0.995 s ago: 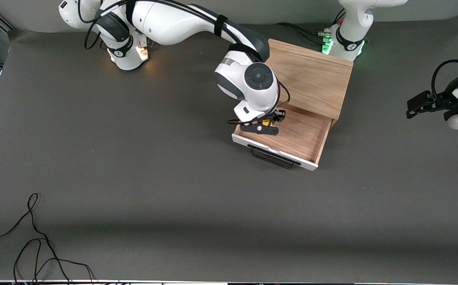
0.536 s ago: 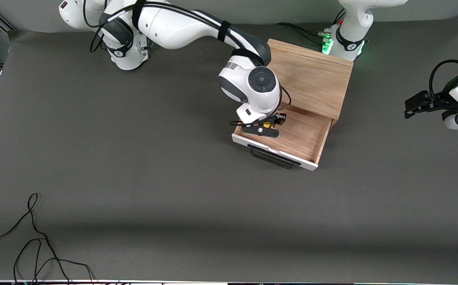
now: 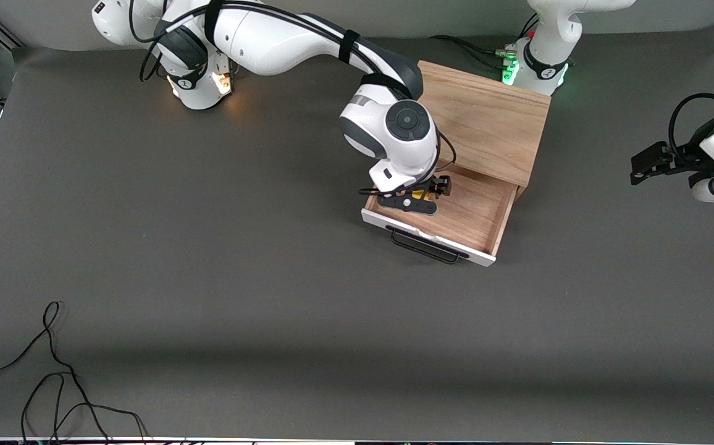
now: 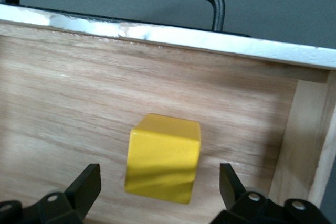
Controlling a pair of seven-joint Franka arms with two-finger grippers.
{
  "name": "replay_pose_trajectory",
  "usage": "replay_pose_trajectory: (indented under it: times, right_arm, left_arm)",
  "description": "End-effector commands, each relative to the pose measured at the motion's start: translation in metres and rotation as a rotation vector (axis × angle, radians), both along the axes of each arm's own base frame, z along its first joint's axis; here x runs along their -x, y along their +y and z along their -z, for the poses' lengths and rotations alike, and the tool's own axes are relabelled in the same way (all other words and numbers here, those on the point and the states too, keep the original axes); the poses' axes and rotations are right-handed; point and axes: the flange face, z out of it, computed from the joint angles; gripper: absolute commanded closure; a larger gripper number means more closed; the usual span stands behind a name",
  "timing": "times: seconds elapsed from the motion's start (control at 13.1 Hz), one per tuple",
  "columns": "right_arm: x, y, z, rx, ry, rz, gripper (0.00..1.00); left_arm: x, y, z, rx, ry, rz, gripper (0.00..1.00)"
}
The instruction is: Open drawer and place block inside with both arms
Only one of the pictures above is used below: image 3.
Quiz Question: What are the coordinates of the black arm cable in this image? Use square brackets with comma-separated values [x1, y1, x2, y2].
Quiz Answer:
[669, 93, 714, 164]
[128, 0, 456, 197]

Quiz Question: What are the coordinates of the wooden drawer cabinet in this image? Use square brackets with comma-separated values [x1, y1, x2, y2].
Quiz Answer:
[416, 60, 551, 200]

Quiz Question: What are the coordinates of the black metal drawer handle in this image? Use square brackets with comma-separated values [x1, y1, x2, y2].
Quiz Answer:
[385, 226, 470, 265]

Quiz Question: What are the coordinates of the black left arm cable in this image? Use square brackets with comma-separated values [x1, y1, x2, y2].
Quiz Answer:
[669, 93, 714, 164]

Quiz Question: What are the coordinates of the loose thin black cable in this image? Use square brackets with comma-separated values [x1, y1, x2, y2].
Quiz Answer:
[0, 301, 151, 443]

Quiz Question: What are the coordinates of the wooden drawer with white front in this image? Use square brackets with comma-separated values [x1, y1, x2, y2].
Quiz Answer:
[361, 162, 518, 267]

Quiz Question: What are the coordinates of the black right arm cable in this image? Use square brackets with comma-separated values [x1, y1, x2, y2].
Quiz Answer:
[128, 0, 456, 197]

